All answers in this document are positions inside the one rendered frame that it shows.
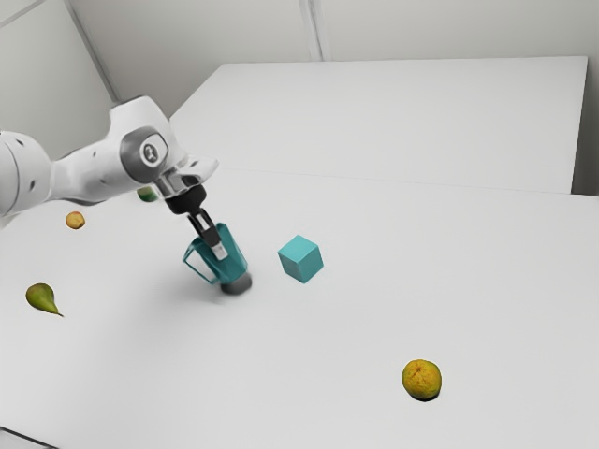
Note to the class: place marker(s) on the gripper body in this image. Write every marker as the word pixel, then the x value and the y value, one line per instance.
pixel 186 201

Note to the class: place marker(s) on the small peach fruit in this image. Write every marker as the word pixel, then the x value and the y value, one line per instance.
pixel 75 220

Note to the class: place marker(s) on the green apple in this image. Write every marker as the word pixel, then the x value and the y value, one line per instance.
pixel 149 194

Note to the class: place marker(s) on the teal cube block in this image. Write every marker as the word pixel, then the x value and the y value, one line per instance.
pixel 301 258

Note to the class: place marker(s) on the green pear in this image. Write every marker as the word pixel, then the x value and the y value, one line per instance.
pixel 41 298

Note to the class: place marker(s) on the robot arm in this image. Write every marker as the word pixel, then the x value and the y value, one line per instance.
pixel 89 168

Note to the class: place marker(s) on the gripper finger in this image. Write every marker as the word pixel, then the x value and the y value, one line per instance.
pixel 210 236

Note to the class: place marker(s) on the teal faceted mug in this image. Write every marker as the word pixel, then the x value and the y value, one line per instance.
pixel 226 262

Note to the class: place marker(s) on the orange fruit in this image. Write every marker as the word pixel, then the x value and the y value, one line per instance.
pixel 421 379

